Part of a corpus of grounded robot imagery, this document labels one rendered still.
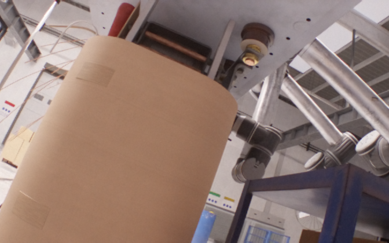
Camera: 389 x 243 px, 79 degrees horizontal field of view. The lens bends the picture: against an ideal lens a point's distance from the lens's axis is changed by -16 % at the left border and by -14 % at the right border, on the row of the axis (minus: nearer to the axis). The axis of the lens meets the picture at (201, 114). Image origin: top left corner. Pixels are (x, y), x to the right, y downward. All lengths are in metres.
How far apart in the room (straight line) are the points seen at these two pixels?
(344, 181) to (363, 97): 1.05
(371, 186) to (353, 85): 1.01
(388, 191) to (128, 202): 0.49
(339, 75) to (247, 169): 0.66
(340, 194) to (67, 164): 0.51
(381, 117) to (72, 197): 1.36
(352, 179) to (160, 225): 0.38
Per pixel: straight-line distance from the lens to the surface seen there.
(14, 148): 7.43
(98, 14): 1.23
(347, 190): 0.44
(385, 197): 0.50
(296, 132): 11.99
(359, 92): 1.45
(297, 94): 2.31
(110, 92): 0.61
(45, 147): 0.63
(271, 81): 1.51
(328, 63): 1.42
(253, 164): 1.20
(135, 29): 0.80
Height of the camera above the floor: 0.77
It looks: 20 degrees up
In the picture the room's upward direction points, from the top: 21 degrees clockwise
